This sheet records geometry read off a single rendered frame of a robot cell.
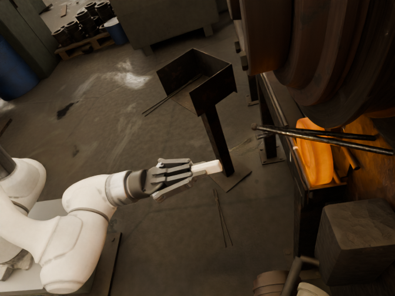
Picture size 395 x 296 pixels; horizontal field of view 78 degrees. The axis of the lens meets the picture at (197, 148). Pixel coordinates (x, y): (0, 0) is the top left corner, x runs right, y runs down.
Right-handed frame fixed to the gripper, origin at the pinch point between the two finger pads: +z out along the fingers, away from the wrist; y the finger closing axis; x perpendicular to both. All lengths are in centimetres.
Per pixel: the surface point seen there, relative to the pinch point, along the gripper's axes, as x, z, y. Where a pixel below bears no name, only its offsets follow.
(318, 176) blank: -1.7, 23.2, 7.4
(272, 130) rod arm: 14.0, 16.4, 6.3
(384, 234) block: 3.2, 27.6, 21.9
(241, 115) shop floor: -75, 4, -98
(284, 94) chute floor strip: -13.4, 25.4, -34.4
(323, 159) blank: 1.7, 24.7, 5.9
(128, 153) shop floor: -68, -83, -85
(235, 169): -74, -5, -52
